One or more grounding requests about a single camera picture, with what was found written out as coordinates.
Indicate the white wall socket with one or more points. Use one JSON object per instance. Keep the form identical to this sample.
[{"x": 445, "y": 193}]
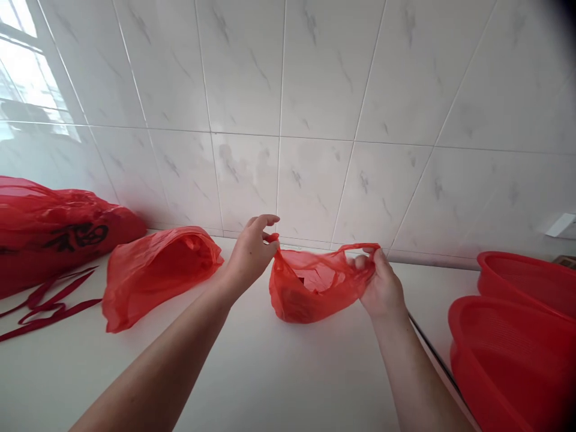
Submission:
[{"x": 560, "y": 225}]

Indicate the dark red ribbon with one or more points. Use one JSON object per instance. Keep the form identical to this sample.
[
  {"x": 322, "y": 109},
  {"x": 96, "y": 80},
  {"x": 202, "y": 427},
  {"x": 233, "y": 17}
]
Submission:
[{"x": 49, "y": 301}]

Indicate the large red black-printed bag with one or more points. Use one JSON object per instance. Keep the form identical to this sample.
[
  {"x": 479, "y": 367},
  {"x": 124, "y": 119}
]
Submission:
[{"x": 54, "y": 229}]

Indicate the small red plastic bag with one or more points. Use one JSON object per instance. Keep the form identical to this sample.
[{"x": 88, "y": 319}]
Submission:
[{"x": 310, "y": 292}]

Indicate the person's right hand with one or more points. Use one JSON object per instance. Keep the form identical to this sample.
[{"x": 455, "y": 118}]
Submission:
[{"x": 382, "y": 288}]

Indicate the person's left hand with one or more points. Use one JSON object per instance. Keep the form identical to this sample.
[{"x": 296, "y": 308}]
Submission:
[{"x": 249, "y": 256}]

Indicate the open red plastic bag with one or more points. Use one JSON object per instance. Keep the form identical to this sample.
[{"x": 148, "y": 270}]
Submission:
[{"x": 153, "y": 279}]

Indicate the red plastic strainer basket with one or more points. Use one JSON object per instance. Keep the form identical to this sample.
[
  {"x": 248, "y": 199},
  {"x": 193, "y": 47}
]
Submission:
[
  {"x": 526, "y": 279},
  {"x": 513, "y": 360}
]

